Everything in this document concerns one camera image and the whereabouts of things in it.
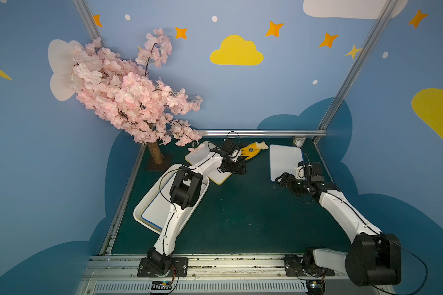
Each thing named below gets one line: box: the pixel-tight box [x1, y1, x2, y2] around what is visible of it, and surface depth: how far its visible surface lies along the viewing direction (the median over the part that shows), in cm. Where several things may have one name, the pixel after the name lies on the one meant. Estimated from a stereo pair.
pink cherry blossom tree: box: [71, 28, 203, 164], surface depth 71 cm
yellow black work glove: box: [239, 141, 269, 160], surface depth 117 cm
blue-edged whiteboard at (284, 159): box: [270, 143, 305, 183], surface depth 117 cm
